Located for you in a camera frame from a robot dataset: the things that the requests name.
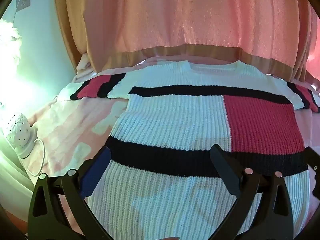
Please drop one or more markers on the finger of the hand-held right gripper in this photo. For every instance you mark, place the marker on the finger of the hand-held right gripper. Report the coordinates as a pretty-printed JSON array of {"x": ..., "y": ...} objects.
[{"x": 314, "y": 162}]

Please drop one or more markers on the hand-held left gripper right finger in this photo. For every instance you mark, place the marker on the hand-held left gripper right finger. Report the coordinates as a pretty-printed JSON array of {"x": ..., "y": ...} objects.
[{"x": 225, "y": 170}]

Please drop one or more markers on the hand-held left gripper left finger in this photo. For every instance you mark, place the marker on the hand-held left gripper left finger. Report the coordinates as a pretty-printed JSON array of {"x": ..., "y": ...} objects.
[{"x": 98, "y": 169}]

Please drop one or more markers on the white black red knit sweater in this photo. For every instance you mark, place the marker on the white black red knit sweater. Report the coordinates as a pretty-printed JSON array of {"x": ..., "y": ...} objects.
[{"x": 175, "y": 120}]

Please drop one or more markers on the pink patterned blanket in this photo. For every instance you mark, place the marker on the pink patterned blanket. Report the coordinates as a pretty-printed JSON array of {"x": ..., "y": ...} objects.
[{"x": 75, "y": 125}]

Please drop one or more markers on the white dotted table lamp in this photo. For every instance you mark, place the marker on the white dotted table lamp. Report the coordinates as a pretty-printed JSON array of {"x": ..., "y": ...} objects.
[{"x": 17, "y": 127}]

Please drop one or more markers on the white fluffy object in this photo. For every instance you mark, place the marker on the white fluffy object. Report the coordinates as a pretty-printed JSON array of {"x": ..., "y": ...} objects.
[{"x": 8, "y": 37}]

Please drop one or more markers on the pink curtain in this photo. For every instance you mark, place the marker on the pink curtain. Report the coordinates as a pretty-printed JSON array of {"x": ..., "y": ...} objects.
[{"x": 175, "y": 17}]

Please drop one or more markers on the white wall socket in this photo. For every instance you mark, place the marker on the white wall socket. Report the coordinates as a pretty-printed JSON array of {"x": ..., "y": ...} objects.
[{"x": 23, "y": 2}]

